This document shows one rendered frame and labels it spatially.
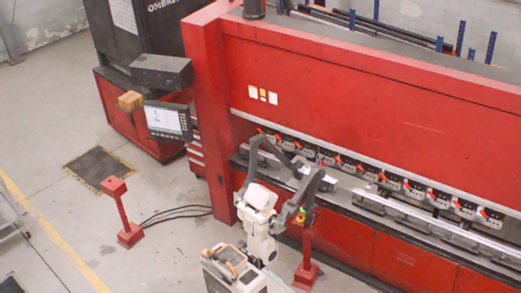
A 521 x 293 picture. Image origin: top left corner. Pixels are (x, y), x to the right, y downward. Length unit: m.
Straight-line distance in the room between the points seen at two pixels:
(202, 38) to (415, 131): 1.84
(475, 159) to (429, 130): 0.37
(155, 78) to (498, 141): 2.73
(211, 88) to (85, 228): 2.36
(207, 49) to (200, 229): 2.11
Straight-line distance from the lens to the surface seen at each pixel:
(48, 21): 10.44
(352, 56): 3.71
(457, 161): 3.81
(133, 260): 5.47
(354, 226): 4.54
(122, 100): 5.81
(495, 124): 3.56
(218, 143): 4.82
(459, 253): 4.24
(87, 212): 6.17
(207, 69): 4.40
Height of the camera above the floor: 3.97
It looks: 37 degrees down
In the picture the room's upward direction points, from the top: 5 degrees counter-clockwise
